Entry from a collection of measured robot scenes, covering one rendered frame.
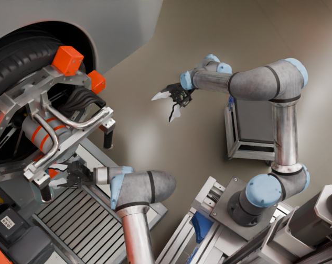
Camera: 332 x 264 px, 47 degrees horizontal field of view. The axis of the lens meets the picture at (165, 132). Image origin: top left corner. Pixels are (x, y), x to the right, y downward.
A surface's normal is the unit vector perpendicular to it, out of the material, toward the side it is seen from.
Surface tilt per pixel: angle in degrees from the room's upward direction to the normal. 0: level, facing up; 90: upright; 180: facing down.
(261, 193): 7
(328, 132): 0
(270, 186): 8
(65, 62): 55
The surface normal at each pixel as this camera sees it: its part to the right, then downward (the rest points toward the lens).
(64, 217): 0.16, -0.51
